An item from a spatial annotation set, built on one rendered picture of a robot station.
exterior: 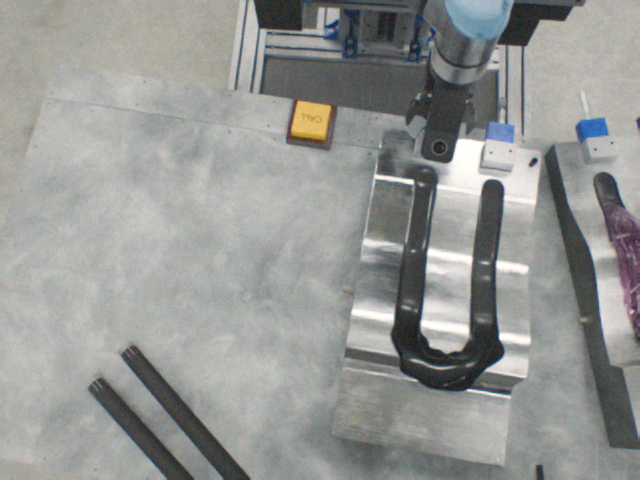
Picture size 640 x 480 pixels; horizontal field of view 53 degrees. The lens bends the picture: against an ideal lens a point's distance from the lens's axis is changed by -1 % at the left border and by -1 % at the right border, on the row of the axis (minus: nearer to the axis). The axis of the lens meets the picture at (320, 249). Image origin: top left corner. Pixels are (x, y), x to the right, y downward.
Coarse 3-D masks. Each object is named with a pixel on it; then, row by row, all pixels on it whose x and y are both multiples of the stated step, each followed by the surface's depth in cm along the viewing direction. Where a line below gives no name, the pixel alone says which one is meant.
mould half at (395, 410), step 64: (384, 128) 107; (384, 192) 105; (448, 192) 105; (512, 192) 104; (384, 256) 102; (448, 256) 102; (512, 256) 102; (384, 320) 95; (448, 320) 95; (512, 320) 95; (384, 384) 100; (512, 384) 97; (448, 448) 97
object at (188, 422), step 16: (128, 352) 104; (144, 368) 103; (144, 384) 102; (160, 384) 101; (160, 400) 100; (176, 400) 100; (176, 416) 99; (192, 416) 99; (192, 432) 97; (208, 432) 97; (208, 448) 96; (224, 448) 96; (224, 464) 94
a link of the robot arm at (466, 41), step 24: (432, 0) 75; (456, 0) 71; (480, 0) 71; (504, 0) 71; (432, 24) 77; (456, 24) 73; (480, 24) 72; (504, 24) 74; (456, 48) 77; (480, 48) 76
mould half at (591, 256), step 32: (576, 160) 109; (576, 192) 108; (576, 224) 105; (576, 256) 107; (608, 256) 101; (576, 288) 108; (608, 288) 100; (608, 320) 100; (608, 352) 99; (608, 384) 100; (608, 416) 102
